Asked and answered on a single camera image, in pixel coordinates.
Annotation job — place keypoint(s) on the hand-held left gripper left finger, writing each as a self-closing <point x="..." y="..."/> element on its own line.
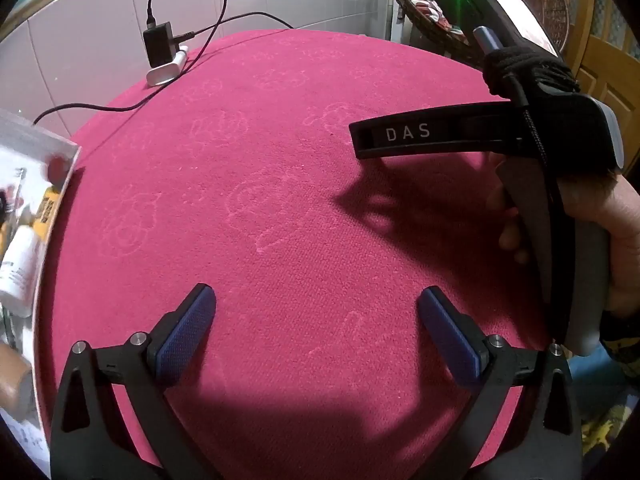
<point x="182" y="332"/>

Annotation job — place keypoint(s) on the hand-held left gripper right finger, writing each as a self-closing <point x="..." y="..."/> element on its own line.
<point x="450" y="340"/>

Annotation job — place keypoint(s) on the white cardboard box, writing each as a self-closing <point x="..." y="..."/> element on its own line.
<point x="50" y="245"/>

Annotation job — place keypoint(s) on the yellow lighter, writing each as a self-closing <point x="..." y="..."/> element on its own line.
<point x="5" y="237"/>
<point x="46" y="207"/>

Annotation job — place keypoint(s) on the dark red round cap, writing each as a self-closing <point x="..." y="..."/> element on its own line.
<point x="59" y="169"/>

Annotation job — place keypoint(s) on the person's right hand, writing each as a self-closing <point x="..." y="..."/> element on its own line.
<point x="622" y="240"/>

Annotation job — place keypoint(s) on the wooden door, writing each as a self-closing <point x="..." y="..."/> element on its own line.
<point x="610" y="60"/>

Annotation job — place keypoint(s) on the wicker basket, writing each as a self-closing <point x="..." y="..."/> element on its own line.
<point x="430" y="35"/>

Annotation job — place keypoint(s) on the red printed table cloth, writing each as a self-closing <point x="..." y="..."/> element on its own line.
<point x="300" y="210"/>

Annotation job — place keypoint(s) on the white plastic bottle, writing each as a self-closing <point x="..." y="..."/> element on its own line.
<point x="20" y="265"/>

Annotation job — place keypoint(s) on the beige capped container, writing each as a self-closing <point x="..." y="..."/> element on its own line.
<point x="12" y="380"/>

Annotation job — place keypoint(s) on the yellow patterned clothing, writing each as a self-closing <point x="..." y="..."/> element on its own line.
<point x="607" y="425"/>

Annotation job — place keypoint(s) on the white power strip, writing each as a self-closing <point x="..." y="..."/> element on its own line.
<point x="165" y="72"/>

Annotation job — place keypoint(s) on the black wall charger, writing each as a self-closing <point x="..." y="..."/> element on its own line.
<point x="160" y="45"/>

